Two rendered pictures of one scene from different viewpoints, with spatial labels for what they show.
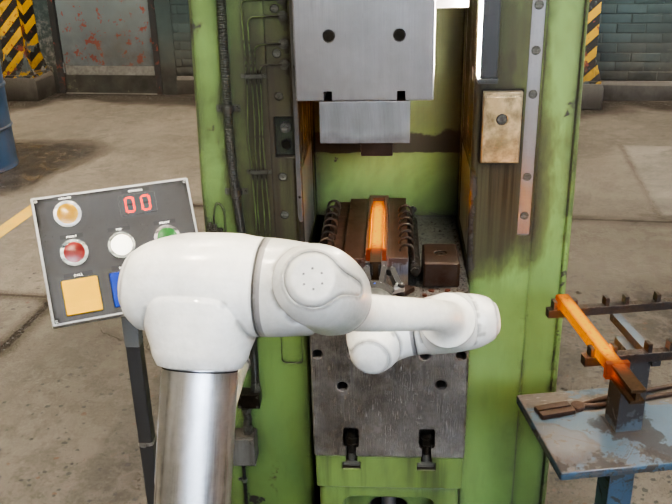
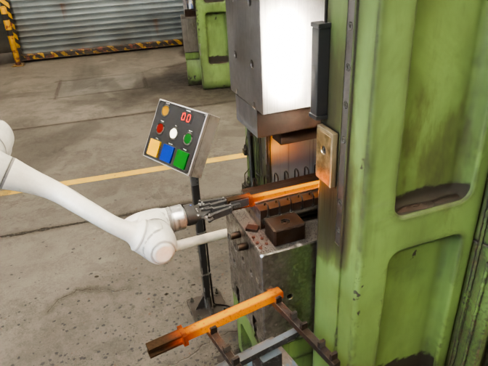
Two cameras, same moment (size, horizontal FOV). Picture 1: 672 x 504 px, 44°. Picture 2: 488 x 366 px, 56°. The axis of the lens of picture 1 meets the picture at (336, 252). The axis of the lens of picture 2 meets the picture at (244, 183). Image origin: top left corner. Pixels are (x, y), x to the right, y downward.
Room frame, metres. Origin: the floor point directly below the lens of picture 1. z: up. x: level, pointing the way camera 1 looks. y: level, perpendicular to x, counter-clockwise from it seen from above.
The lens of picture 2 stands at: (1.21, -1.42, 1.85)
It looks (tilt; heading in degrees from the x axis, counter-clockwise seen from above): 28 degrees down; 67
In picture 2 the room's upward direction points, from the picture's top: 3 degrees counter-clockwise
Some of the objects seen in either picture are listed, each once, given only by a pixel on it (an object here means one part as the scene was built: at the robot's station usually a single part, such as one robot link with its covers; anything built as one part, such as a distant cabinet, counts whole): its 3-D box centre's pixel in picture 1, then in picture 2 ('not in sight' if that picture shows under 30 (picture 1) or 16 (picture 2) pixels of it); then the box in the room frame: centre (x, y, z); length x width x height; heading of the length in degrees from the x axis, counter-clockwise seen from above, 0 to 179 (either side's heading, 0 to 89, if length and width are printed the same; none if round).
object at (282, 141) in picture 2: (377, 127); (314, 126); (2.06, -0.11, 1.24); 0.30 x 0.07 x 0.06; 176
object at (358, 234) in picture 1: (368, 237); (301, 194); (2.02, -0.09, 0.96); 0.42 x 0.20 x 0.09; 176
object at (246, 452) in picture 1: (240, 446); not in sight; (1.96, 0.28, 0.36); 0.09 x 0.07 x 0.12; 86
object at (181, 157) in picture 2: not in sight; (181, 159); (1.69, 0.36, 1.01); 0.07 x 0.05 x 0.07; 111
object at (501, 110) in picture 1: (501, 127); (326, 155); (1.92, -0.39, 1.27); 0.09 x 0.02 x 0.17; 86
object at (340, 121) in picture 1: (367, 100); (301, 105); (2.02, -0.09, 1.32); 0.42 x 0.20 x 0.10; 176
